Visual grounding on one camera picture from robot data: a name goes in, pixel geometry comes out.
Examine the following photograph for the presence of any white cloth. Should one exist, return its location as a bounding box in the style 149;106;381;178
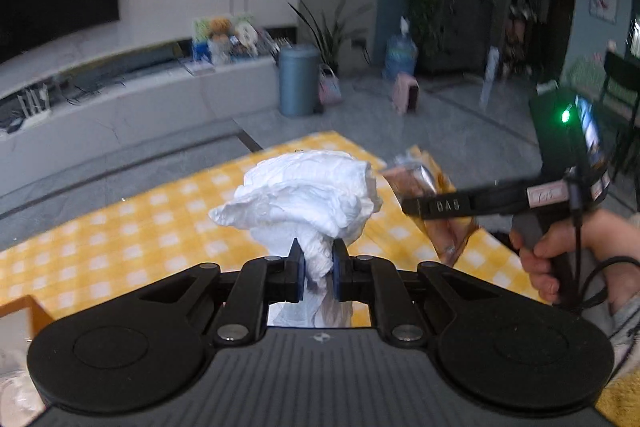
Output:
208;150;382;329

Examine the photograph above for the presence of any brown snack packet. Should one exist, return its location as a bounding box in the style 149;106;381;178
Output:
381;145;477;267

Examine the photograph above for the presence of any grey cylindrical trash bin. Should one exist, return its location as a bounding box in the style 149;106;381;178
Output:
278;44;320;117

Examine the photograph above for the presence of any teddy bear plush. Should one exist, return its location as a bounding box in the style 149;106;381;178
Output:
208;16;232;53

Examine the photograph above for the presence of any person's right hand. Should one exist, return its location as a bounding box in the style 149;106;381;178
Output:
508;208;640;308

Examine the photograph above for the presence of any pink woven basket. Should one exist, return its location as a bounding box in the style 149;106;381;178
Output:
318;64;343;106

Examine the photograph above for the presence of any marble TV console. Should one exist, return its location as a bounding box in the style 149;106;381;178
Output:
1;38;279;195

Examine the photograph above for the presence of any framed wall picture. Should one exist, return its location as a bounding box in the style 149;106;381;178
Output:
589;0;618;24

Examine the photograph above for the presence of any orange open storage box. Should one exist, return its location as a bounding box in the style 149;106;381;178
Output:
0;295;54;355

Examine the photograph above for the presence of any yellow checkered tablecloth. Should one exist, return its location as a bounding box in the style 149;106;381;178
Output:
1;131;539;319

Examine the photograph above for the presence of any blue water bottle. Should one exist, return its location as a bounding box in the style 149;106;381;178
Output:
383;16;418;81

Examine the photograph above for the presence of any white wifi router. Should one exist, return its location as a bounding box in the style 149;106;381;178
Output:
17;84;52;129

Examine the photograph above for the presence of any small pink heater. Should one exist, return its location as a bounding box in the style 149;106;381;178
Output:
393;72;420;114

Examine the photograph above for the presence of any tall green floor plant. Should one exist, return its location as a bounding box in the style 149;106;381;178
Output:
288;0;373;74

